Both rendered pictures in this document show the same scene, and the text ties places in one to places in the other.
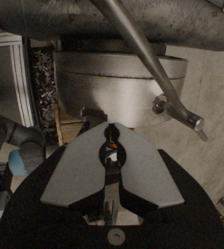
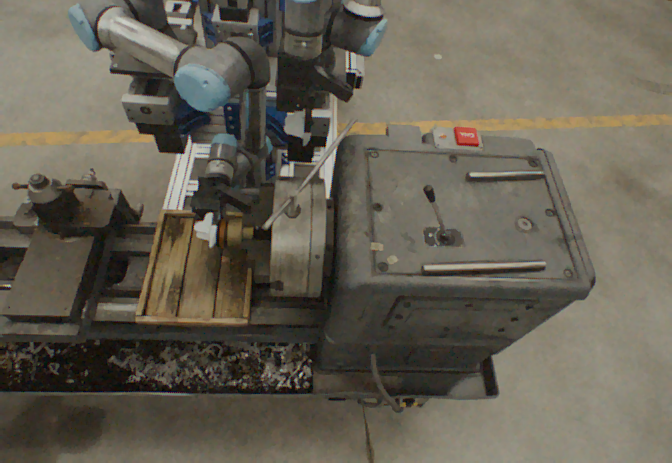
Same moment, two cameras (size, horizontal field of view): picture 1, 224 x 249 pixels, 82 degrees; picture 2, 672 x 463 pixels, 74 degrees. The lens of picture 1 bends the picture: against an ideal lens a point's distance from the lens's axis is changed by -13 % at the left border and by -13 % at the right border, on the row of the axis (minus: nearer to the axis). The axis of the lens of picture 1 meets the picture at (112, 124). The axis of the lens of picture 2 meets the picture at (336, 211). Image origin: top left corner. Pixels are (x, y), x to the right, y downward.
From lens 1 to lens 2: 1.01 m
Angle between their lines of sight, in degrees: 62
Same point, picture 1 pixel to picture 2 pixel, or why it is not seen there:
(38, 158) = (230, 157)
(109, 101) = (295, 182)
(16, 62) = not seen: hidden behind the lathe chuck
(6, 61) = not seen: hidden behind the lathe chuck
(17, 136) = (242, 160)
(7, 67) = not seen: hidden behind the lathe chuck
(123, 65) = (319, 187)
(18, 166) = (227, 140)
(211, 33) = (351, 242)
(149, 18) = (348, 194)
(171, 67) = (320, 214)
